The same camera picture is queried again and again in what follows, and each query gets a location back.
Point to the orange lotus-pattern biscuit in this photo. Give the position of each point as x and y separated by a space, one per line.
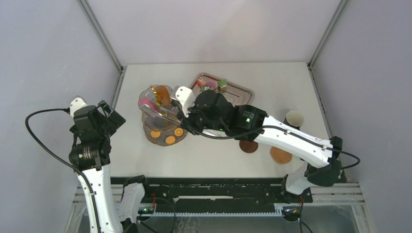
178 132

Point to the green round cake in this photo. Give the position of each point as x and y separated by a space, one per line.
222 85

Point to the brown cookie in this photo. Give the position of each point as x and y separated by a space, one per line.
162 95

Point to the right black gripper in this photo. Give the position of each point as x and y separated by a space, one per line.
188 122

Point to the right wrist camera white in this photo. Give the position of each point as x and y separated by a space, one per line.
186 98

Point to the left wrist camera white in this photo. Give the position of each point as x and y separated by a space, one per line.
76 104

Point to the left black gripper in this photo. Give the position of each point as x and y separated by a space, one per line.
115 120

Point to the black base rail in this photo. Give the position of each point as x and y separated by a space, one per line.
268 190

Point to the pink red cake slice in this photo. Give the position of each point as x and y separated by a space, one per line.
201 81

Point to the metal serving tray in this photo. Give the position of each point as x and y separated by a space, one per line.
235 94

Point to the three-tier glass dessert stand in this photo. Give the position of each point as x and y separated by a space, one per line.
165 132

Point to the orange round biscuit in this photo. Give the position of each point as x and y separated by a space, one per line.
155 134
170 140

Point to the light wooden round coaster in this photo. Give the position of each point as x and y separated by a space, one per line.
280 156

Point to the dark brown round coaster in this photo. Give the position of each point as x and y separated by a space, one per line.
248 146

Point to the pink purple cake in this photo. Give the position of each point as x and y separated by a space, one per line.
146 105

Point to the black mug white inside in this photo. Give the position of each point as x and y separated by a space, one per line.
294 119

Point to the pink round cake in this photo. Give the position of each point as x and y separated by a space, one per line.
211 85

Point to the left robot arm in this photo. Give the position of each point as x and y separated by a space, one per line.
92 160

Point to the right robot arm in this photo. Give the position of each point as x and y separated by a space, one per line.
321 165

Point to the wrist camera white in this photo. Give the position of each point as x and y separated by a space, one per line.
76 104
186 98

